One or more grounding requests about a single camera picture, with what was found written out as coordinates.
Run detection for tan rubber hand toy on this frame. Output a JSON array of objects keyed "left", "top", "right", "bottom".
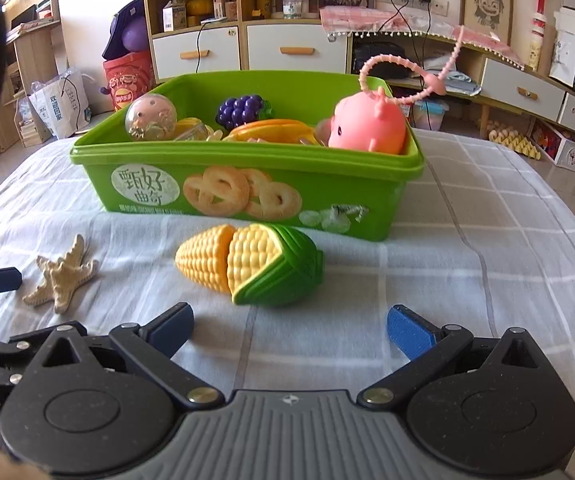
[{"left": 206, "top": 130, "right": 224, "bottom": 142}]

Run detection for pink capsule ball toy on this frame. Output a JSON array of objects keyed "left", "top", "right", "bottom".
[{"left": 125, "top": 93, "right": 177, "bottom": 141}]

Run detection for orange yellow flower toy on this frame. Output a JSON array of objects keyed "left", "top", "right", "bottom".
[{"left": 225, "top": 119, "right": 320, "bottom": 145}]

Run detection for purple toy grapes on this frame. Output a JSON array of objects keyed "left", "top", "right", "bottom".
[{"left": 215, "top": 94, "right": 274, "bottom": 132}]

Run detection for grey checked table cloth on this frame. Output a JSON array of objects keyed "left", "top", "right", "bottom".
[{"left": 0, "top": 132, "right": 575, "bottom": 399}]

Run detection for yellow toy corn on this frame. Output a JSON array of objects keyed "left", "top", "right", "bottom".
[{"left": 175, "top": 223, "right": 324, "bottom": 307}]

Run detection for white paper shopping bag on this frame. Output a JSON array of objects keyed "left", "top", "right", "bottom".
[{"left": 30, "top": 68, "right": 91, "bottom": 140}]

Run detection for green plastic cookie box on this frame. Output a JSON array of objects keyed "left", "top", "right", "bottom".
[{"left": 71, "top": 70, "right": 425, "bottom": 240}]

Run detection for egg tray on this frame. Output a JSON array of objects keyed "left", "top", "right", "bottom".
[{"left": 486, "top": 122, "right": 541, "bottom": 160}]

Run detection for clear storage bin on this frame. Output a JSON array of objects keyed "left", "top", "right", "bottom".
[{"left": 412, "top": 100, "right": 449, "bottom": 131}]

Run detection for white red cardboard box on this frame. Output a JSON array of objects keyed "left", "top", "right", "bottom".
[{"left": 531, "top": 119, "right": 575, "bottom": 172}]

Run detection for wooden desk shelf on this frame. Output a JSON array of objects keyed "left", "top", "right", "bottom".
[{"left": 0, "top": 0, "right": 60, "bottom": 153}]

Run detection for red printed bucket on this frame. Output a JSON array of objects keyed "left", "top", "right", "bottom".
[{"left": 103, "top": 51, "right": 155, "bottom": 110}]

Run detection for black bag on shelf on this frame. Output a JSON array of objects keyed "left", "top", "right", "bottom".
[{"left": 350, "top": 41, "right": 411, "bottom": 80}]

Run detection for wooden cabinet with drawers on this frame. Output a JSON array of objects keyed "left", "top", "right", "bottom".
[{"left": 143, "top": 0, "right": 575, "bottom": 133}]

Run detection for pink checked cloth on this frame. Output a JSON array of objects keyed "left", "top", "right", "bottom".
[{"left": 320, "top": 6, "right": 525, "bottom": 70}]

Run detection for framed cartoon girl picture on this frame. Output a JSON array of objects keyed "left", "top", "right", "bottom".
[{"left": 460, "top": 0, "right": 514, "bottom": 44}]

